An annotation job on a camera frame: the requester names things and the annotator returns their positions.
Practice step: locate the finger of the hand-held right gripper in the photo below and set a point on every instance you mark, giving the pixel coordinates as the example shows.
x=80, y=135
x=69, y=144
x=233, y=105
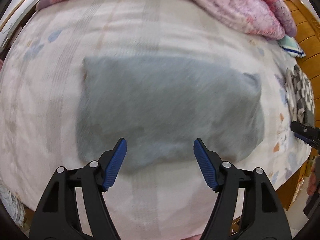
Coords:
x=303, y=130

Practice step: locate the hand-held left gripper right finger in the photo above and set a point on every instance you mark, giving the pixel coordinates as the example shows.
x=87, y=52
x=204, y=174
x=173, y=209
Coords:
x=205, y=166

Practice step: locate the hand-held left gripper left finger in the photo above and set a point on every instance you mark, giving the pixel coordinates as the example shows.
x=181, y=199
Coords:
x=115, y=166

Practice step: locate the grey hoodie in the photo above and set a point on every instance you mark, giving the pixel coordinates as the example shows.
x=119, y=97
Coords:
x=162, y=100

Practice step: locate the checkered folded clothes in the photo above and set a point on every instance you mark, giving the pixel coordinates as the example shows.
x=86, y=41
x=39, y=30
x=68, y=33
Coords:
x=300, y=92

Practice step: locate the person's right hand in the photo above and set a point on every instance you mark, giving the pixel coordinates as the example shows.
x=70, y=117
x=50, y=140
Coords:
x=312, y=180

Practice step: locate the person's pink clothing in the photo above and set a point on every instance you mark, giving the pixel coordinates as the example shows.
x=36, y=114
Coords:
x=193, y=238

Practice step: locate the teal striped pillow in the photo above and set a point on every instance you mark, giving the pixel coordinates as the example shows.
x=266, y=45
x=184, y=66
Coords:
x=291, y=46

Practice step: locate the wooden bed headboard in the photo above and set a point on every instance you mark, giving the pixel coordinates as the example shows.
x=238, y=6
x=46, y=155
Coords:
x=305, y=30

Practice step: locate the crumpled printed cloth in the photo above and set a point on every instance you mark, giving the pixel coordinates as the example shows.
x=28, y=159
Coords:
x=10, y=205

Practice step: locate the purple floral quilt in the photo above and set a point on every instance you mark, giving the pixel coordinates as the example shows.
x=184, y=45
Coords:
x=237, y=12

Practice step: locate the wooden rod drying rack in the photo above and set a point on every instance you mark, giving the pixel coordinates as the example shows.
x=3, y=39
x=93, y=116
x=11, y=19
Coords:
x=21, y=3

